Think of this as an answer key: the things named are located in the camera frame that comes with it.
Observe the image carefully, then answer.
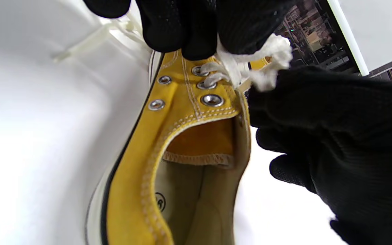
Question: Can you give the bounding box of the person's left hand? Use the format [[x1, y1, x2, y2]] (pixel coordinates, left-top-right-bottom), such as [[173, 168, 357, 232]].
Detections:
[[82, 0, 297, 61]]

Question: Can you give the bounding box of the person's right hand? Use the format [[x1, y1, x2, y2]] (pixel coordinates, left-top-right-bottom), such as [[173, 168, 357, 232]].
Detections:
[[247, 65, 392, 245]]

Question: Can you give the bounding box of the dark framed window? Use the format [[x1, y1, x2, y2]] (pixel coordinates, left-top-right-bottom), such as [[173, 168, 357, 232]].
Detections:
[[274, 0, 392, 84]]

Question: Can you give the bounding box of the short white roller blind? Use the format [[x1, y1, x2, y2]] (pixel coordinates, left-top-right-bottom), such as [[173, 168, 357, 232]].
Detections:
[[327, 0, 392, 76]]

